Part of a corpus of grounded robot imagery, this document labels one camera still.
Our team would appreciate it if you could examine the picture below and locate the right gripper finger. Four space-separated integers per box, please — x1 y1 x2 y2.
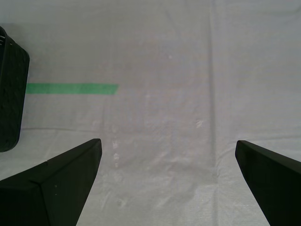
235 140 301 226
0 138 103 226

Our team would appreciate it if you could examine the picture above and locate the black perforated plastic basket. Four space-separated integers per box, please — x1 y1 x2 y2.
0 25 30 153

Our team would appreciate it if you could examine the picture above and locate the long green tape strip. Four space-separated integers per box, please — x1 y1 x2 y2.
25 83 119 96

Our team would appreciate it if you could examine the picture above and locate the white table cover sheet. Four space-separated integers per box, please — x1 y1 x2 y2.
0 0 301 226

